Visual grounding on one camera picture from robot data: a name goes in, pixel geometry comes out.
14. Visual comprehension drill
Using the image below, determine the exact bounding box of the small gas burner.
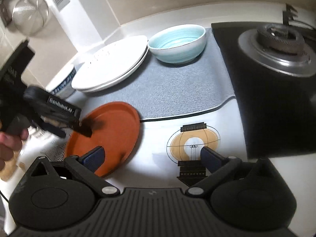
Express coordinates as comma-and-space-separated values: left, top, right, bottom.
238, 23, 311, 76

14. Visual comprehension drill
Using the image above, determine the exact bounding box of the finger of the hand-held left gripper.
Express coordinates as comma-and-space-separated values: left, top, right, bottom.
71, 118, 94, 138
41, 122, 67, 139

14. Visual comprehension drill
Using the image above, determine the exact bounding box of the black pan support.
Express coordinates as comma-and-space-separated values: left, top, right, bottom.
281, 4, 316, 40

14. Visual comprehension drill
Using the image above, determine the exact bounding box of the light blue bowl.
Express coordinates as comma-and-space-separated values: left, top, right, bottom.
148, 24, 207, 64

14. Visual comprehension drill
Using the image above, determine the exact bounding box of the orange plate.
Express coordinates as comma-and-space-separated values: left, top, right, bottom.
64, 102, 141, 178

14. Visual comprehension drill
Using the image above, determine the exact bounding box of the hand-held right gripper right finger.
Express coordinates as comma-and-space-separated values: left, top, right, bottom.
185, 147, 284, 198

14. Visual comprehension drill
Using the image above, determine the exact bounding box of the blue patterned white bowl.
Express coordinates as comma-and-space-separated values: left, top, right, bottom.
46, 64, 77, 99

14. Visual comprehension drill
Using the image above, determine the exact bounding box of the person's left hand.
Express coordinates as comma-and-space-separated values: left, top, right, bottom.
0, 128, 29, 171

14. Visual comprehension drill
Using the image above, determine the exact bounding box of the white square floral plate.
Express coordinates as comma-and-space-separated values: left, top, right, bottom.
79, 46, 150, 94
71, 35, 149, 90

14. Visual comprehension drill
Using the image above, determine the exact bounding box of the grey and white printed mat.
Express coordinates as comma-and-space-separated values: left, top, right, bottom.
43, 27, 248, 190

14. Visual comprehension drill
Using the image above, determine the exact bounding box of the black glass gas hob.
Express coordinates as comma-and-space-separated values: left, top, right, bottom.
211, 22, 316, 159

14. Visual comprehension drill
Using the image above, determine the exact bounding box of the metal mesh strainer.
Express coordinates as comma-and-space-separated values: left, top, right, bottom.
12, 0, 49, 35

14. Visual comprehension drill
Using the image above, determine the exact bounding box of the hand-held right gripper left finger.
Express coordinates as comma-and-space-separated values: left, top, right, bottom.
23, 146, 120, 198

